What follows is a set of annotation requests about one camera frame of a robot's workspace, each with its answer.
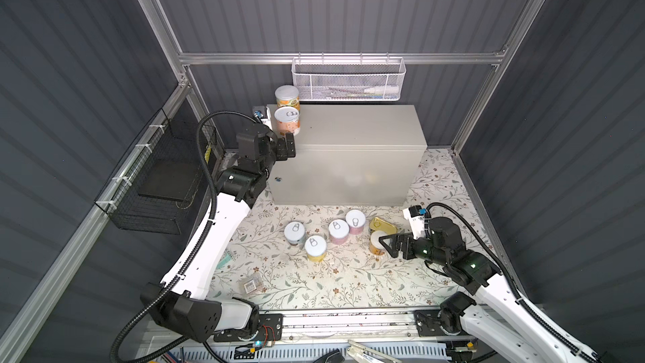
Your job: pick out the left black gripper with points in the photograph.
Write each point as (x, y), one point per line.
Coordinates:
(279, 149)

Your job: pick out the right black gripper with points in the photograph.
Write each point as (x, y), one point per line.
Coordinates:
(406, 238)

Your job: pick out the orange peach label can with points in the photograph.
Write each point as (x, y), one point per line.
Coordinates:
(287, 120)

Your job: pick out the green orange label can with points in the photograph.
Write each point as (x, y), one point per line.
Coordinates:
(287, 96)

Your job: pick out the yellow label can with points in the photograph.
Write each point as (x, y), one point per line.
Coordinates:
(316, 248)

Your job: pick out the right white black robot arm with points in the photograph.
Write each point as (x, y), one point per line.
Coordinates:
(483, 281)

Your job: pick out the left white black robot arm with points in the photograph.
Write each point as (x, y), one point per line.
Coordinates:
(179, 302)

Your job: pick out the orange can plain lid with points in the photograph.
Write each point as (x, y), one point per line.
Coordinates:
(375, 246)

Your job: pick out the gold flat sardine tin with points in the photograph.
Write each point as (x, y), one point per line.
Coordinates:
(379, 224)

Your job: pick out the pink label can back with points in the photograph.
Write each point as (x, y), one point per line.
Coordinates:
(356, 221)

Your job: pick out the pink label can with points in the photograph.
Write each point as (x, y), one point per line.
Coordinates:
(356, 221)
(338, 231)

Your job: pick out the pink label can front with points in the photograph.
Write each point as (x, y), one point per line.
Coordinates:
(338, 231)

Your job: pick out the grey metal cabinet box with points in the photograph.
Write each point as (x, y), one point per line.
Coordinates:
(351, 155)

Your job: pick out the yellow tag on basket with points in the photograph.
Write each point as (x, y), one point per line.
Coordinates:
(207, 154)

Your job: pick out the blue grey label can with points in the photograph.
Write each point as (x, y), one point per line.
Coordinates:
(295, 233)

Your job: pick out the white tube in basket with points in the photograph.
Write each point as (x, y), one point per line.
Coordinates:
(383, 91)

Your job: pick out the small clear plastic box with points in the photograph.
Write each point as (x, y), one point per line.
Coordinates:
(251, 284)

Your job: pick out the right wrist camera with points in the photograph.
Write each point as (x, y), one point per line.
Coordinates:
(416, 216)

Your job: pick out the white wire mesh basket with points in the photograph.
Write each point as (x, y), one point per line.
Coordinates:
(342, 78)

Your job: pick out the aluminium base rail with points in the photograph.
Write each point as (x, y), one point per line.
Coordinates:
(290, 326)

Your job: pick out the black wire wall basket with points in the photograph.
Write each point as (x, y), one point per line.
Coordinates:
(162, 190)

